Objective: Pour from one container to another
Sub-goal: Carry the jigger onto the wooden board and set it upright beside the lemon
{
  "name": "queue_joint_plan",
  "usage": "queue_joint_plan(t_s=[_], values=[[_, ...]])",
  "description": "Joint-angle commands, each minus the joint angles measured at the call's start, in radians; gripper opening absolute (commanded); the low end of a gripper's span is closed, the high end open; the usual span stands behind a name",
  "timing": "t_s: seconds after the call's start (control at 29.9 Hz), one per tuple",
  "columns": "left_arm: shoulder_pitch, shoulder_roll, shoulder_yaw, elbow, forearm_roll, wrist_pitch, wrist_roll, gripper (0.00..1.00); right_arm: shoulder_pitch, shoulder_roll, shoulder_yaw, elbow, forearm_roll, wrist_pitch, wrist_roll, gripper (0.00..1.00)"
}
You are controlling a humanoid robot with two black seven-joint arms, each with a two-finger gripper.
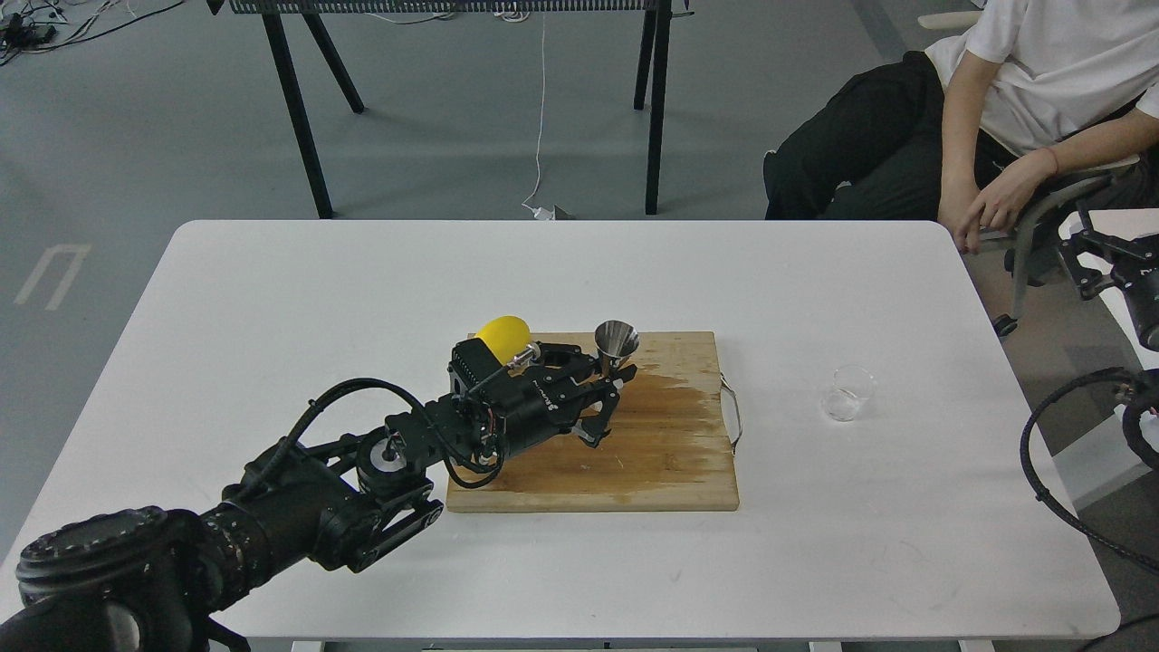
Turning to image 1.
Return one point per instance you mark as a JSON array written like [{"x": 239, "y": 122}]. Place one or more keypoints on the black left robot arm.
[{"x": 345, "y": 487}]

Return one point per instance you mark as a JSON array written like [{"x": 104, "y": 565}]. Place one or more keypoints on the seated person white shirt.
[{"x": 964, "y": 132}]

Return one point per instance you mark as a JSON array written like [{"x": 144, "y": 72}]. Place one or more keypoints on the yellow lemon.
[{"x": 505, "y": 337}]

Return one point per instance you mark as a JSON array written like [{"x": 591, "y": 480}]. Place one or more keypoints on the clear glass measuring cup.
[{"x": 847, "y": 392}]

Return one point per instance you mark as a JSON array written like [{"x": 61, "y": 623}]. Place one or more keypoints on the steel double jigger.
[{"x": 615, "y": 341}]

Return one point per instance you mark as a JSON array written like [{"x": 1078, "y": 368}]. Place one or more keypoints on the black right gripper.
[{"x": 1131, "y": 273}]

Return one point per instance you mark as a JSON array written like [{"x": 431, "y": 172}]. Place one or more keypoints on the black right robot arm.
[{"x": 1134, "y": 391}]

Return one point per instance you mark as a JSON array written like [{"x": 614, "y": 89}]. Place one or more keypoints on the white side table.
[{"x": 1114, "y": 362}]

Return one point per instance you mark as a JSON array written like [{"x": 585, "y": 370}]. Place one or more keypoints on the wooden cutting board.
[{"x": 668, "y": 450}]

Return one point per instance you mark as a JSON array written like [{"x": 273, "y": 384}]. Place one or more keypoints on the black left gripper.
[{"x": 550, "y": 389}]

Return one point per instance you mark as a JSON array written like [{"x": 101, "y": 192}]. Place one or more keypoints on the black metal frame table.
[{"x": 451, "y": 58}]

